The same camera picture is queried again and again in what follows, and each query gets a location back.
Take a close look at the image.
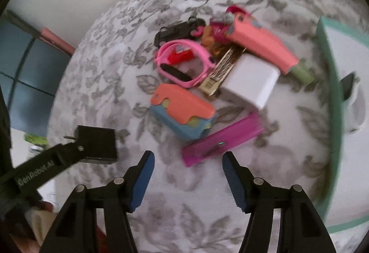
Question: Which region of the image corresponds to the pink flat board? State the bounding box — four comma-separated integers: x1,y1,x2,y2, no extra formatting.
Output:
40,27,77,56

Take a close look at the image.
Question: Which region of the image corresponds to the pink kids smartwatch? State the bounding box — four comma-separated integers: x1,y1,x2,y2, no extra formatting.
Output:
154,39,216,89

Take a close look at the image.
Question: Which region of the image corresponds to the pink puppy figurine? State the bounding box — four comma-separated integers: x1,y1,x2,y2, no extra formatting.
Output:
200,5,256,55

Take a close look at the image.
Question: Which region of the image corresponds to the black charger plug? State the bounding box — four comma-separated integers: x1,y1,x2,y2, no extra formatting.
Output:
64,125,119,165

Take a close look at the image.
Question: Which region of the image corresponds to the magenta plastic comb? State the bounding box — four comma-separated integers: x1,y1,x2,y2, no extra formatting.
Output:
182,112,265,168

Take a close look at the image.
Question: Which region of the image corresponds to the teal rimmed white box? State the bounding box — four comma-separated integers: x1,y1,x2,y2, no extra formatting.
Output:
315,17,369,235

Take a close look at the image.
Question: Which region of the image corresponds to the pink and blue toy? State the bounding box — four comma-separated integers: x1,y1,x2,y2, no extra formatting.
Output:
226,15,315,86

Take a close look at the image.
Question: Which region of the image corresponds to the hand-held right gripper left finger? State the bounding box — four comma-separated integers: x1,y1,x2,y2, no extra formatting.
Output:
39,150,155,253

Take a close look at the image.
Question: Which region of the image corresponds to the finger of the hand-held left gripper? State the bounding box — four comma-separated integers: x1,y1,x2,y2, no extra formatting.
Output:
12,139,88,194

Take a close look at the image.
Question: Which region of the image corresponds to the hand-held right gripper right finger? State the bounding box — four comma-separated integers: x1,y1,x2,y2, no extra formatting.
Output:
222,152,336,253

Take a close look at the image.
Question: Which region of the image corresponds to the black toy car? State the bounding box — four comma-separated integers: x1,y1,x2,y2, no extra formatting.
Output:
155,18,206,47

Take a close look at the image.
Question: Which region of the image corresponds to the grey floral blanket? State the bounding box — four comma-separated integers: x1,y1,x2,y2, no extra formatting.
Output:
46,0,369,253

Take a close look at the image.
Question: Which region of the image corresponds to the white charger block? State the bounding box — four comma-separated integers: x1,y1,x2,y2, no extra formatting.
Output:
220,54,281,110

